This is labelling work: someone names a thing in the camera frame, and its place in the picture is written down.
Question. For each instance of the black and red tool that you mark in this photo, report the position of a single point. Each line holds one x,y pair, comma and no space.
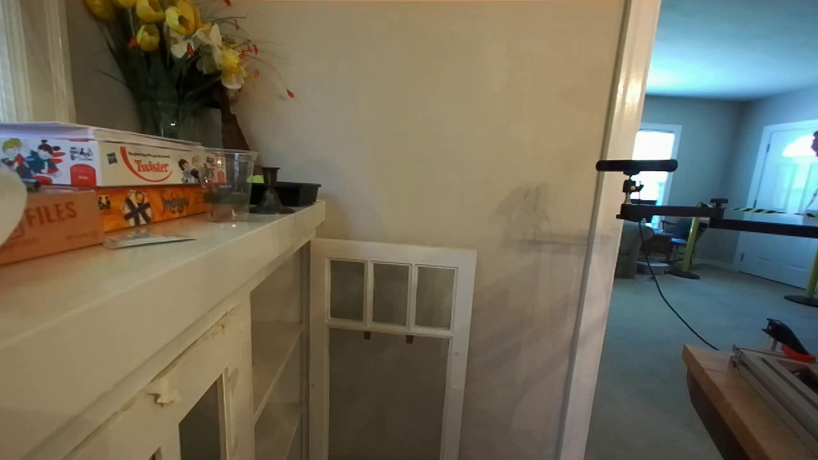
782,333

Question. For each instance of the closed white cabinet door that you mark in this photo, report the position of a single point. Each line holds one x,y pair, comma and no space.
234,358

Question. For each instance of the flat white paper card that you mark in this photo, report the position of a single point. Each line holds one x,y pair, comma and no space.
143,242

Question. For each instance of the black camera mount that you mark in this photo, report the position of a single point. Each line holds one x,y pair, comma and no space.
633,187

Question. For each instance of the white board game box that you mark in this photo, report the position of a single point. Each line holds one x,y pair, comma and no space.
128,156

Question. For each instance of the yellow white flower bouquet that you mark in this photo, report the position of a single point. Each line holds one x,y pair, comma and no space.
182,34

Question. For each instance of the white glass-door cabinet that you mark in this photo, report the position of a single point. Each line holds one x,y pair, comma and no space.
104,324

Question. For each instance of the small black candle holder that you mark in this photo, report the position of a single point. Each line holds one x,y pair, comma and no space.
270,192

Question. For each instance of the clear glass cup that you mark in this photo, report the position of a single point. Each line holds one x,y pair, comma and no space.
229,182

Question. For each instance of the yellow-green stand leg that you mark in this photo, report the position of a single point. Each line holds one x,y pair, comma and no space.
808,276
693,247

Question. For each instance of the white panelled door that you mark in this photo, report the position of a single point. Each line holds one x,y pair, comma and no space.
787,180

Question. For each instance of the orange board game box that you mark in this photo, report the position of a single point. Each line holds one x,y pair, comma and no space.
157,207

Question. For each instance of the black plastic tray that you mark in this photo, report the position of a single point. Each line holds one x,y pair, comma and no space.
298,192

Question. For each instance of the black stereo camera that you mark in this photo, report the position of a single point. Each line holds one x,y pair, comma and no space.
634,165

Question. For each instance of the clear glass flower vase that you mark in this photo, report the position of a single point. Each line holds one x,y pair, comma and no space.
166,106

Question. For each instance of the brown files box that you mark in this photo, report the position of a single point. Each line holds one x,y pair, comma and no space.
59,225

